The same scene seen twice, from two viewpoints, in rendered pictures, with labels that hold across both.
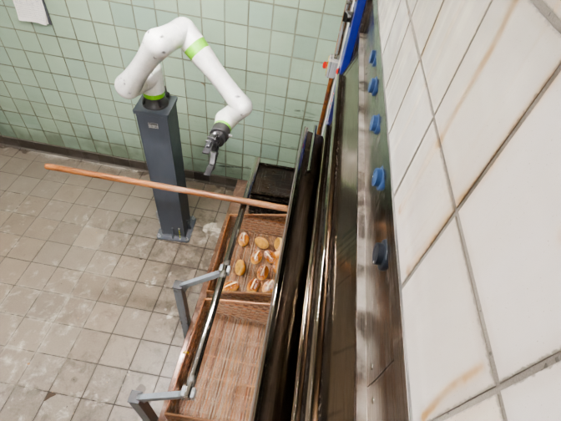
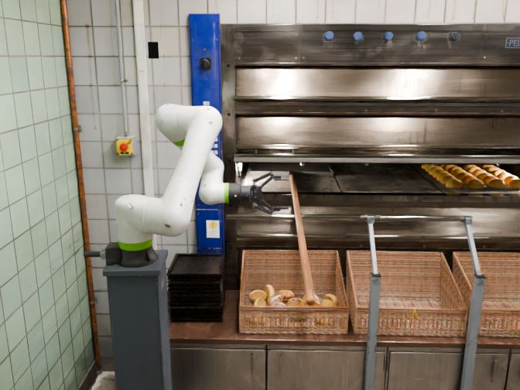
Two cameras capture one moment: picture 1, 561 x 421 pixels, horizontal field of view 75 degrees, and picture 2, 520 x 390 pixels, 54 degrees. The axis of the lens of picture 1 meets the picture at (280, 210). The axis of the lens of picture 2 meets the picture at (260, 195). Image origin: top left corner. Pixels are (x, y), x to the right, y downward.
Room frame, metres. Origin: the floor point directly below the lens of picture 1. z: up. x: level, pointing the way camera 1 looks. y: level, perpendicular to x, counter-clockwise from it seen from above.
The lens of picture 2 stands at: (1.33, 2.62, 1.94)
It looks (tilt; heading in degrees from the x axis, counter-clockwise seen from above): 15 degrees down; 270
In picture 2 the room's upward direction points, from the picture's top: straight up
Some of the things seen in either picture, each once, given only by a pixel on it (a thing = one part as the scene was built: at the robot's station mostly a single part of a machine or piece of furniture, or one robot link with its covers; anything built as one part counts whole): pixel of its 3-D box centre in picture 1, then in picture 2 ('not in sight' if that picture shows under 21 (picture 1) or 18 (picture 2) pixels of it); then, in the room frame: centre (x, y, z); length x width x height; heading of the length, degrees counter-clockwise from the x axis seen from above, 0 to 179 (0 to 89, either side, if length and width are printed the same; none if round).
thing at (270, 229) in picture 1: (259, 257); (291, 289); (1.17, 0.08, 0.72); 0.56 x 0.49 x 0.28; 0
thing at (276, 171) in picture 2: not in sight; (290, 167); (1.14, -0.83, 1.20); 0.55 x 0.36 x 0.03; 179
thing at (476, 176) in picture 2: not in sight; (470, 173); (-0.01, -0.60, 1.21); 0.61 x 0.48 x 0.06; 89
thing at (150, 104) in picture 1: (158, 93); (121, 252); (1.86, 0.83, 1.23); 0.26 x 0.15 x 0.06; 2
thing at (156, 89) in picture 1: (149, 79); (137, 220); (1.79, 0.84, 1.36); 0.16 x 0.13 x 0.19; 157
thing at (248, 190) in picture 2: (215, 142); (251, 193); (1.38, 0.36, 1.33); 0.09 x 0.07 x 0.08; 179
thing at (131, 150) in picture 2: (333, 66); (126, 145); (2.08, -0.17, 1.46); 0.10 x 0.07 x 0.10; 179
